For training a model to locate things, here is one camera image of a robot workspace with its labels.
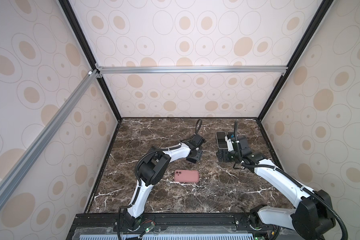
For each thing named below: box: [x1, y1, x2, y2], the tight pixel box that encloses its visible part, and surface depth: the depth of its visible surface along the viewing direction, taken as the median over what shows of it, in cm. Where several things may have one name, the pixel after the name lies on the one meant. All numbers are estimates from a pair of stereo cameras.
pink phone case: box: [174, 169, 200, 183], surface depth 92 cm
